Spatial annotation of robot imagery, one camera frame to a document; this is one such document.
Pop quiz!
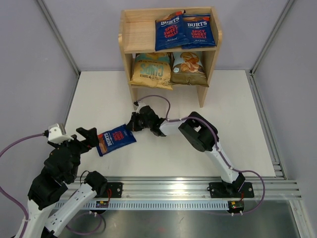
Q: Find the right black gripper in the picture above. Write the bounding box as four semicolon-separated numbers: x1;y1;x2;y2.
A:
126;112;152;132

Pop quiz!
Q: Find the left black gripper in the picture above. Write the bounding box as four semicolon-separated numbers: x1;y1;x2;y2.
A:
49;127;99;180

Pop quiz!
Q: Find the blue Burts bag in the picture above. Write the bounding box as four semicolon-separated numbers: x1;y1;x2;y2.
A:
155;10;189;51
182;14;216;49
97;124;136;157

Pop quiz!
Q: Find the yellow kettle chips bag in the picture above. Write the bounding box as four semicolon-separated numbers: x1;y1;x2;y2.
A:
129;52;173;90

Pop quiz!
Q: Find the light blue cassava chips bag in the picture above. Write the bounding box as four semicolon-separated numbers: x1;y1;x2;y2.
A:
171;52;209;87

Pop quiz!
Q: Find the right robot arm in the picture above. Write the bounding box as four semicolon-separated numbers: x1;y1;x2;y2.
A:
127;105;245;197

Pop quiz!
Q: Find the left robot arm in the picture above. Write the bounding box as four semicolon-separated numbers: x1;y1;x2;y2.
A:
24;123;107;238

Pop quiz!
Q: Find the wooden two-tier shelf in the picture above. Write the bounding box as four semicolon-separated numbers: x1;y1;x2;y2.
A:
118;6;222;106

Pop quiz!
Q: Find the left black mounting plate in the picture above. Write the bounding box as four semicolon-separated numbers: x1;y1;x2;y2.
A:
97;182;123;198

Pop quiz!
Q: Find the black mounting plate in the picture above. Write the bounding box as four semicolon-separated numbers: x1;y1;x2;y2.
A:
97;182;123;198
207;182;255;199

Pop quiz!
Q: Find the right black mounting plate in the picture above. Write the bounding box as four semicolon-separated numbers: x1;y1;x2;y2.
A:
207;182;255;199

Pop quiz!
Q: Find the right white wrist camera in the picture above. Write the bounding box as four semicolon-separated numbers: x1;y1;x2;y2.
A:
133;101;147;113

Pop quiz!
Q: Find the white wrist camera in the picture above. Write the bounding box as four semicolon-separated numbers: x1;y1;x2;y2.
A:
44;123;74;144
133;101;147;113

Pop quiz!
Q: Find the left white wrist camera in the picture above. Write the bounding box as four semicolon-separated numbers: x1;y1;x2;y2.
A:
44;123;74;144

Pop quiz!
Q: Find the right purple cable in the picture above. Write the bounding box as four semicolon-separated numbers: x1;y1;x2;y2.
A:
135;95;267;215

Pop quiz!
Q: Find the purple cable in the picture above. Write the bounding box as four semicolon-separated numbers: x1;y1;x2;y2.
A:
135;95;267;215
0;132;49;238

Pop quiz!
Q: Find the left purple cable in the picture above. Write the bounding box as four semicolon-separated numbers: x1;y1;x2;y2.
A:
0;132;49;238

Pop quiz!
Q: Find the white slotted cable duct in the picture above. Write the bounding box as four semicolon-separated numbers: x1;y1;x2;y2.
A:
53;199;230;211

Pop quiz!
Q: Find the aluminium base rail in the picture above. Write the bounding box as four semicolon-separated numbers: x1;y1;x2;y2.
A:
107;162;302;200

